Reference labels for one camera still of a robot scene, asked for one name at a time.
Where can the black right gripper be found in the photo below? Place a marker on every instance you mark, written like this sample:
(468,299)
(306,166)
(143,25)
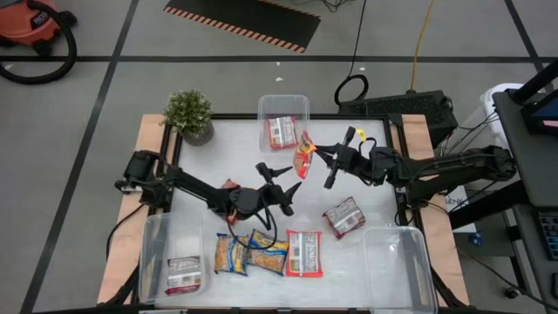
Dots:
(355,163)

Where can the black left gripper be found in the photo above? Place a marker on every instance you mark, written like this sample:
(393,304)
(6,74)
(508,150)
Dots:
(250,201)

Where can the orange-red Maruchan noodle pack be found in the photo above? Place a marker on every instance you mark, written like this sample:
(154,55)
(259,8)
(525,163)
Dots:
(303,159)
(282,132)
(304,255)

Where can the maroon Maruchan noodle pack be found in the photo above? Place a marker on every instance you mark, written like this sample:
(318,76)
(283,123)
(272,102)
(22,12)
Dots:
(344,217)
(230,183)
(184,275)

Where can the blue Maruchan noodle pack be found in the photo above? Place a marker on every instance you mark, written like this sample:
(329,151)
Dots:
(231,255)
(267,257)

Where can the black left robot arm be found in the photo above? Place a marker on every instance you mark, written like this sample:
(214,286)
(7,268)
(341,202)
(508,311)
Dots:
(192,183)

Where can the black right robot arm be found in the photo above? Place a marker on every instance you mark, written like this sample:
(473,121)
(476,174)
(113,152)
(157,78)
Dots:
(457,168)

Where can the yellow gripper tag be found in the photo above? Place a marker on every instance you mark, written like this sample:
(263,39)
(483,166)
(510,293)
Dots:
(361,134)

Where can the clear plastic bin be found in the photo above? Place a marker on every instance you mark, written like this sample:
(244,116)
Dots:
(396,270)
(283,104)
(174,235)

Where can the black computer case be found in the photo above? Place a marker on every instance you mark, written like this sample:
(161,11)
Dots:
(401,104)

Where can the small green potted plant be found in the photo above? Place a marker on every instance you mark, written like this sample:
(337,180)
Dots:
(189,111)

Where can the white paper sheet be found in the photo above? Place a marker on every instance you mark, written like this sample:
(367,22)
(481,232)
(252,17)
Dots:
(462,213)

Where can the black hazard-striped floor mat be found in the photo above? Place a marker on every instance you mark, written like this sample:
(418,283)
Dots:
(244,17)

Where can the wooden table board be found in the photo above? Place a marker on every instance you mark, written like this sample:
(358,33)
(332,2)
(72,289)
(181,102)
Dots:
(131,244)

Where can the small blue item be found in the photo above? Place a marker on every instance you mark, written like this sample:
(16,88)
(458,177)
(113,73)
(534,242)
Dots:
(476,238)

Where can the white trash bin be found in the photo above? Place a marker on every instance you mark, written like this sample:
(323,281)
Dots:
(490,98)

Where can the grey equipment cart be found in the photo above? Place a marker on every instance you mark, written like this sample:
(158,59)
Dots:
(532,174)

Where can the black monitor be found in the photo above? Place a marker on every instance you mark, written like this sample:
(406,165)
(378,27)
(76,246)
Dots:
(547,115)

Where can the black keyboard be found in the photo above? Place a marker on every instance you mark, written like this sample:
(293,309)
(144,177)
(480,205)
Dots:
(550,235)

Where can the red shop vacuum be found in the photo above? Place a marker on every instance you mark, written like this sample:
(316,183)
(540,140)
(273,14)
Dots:
(72,48)

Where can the orange shop vacuum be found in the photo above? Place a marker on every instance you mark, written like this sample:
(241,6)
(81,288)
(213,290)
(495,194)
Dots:
(26,24)

